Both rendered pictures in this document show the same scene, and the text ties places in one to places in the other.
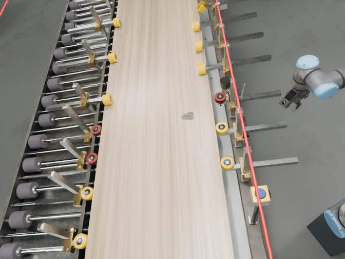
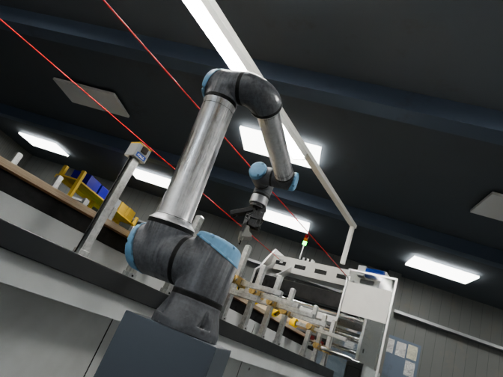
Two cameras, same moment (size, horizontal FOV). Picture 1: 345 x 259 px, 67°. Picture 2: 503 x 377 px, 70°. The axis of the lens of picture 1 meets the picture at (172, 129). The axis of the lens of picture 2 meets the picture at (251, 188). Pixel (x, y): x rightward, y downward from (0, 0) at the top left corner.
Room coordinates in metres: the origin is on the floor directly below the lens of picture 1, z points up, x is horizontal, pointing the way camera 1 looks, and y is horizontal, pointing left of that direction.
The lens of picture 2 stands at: (-0.85, -1.34, 0.63)
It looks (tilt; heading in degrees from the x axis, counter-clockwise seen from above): 22 degrees up; 24
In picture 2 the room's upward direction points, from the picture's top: 22 degrees clockwise
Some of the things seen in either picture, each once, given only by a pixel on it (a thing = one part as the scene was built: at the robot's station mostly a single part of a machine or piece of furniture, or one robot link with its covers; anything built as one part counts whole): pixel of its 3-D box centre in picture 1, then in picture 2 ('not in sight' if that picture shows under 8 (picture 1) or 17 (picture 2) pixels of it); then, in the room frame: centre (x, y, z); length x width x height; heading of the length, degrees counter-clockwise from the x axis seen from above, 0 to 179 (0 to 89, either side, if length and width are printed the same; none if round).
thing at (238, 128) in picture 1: (238, 131); (181, 257); (0.78, -0.39, 0.89); 0.03 x 0.03 x 0.48; 75
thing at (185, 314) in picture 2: not in sight; (191, 313); (0.12, -0.88, 0.65); 0.19 x 0.19 x 0.10
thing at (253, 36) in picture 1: (229, 40); (266, 295); (1.52, -0.66, 0.95); 0.50 x 0.04 x 0.04; 75
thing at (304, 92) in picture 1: (299, 90); (254, 216); (0.72, -0.70, 1.18); 0.09 x 0.08 x 0.12; 103
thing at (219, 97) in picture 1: (220, 100); not in sight; (1.08, -0.39, 0.85); 0.08 x 0.08 x 0.11
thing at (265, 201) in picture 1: (259, 196); (137, 153); (0.28, -0.26, 1.18); 0.07 x 0.07 x 0.08; 75
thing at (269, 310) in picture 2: (218, 28); (269, 307); (1.74, -0.66, 0.91); 0.03 x 0.03 x 0.48; 75
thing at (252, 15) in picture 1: (225, 20); (281, 306); (1.76, -0.73, 0.95); 0.50 x 0.04 x 0.04; 75
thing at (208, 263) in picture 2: not in sight; (207, 266); (0.12, -0.87, 0.79); 0.17 x 0.15 x 0.18; 91
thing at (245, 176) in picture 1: (244, 168); not in sight; (0.56, -0.33, 0.82); 0.13 x 0.06 x 0.05; 165
